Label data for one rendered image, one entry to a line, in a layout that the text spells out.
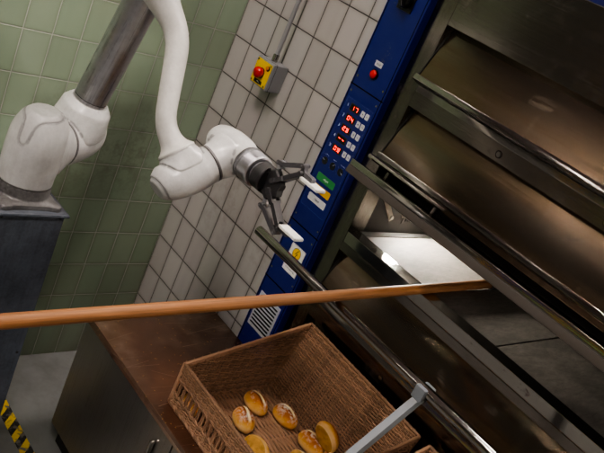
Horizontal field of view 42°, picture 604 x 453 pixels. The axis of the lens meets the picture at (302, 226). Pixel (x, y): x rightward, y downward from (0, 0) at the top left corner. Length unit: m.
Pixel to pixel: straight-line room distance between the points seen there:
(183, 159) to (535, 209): 0.93
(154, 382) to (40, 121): 0.87
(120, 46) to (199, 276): 1.14
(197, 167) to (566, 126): 0.95
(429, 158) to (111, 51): 0.97
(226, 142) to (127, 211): 1.22
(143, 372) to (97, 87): 0.89
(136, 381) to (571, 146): 1.44
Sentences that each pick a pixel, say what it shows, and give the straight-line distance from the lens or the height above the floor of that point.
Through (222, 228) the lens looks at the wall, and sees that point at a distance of 3.02.
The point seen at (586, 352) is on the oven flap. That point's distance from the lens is 1.94.
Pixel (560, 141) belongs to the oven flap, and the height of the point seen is 1.77.
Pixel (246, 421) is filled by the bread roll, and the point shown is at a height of 0.63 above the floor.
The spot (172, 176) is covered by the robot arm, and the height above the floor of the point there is 1.32.
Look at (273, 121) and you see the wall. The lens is 2.84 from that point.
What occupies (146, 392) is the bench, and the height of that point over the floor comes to 0.58.
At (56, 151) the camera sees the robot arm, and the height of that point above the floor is 1.19.
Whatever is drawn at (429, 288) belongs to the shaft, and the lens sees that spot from 2.36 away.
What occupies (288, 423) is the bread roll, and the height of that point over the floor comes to 0.62.
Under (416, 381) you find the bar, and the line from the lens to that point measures 1.92.
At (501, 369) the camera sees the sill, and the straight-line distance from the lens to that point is 2.23.
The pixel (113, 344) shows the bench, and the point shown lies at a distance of 2.63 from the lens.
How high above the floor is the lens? 2.05
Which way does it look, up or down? 21 degrees down
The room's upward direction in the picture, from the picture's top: 24 degrees clockwise
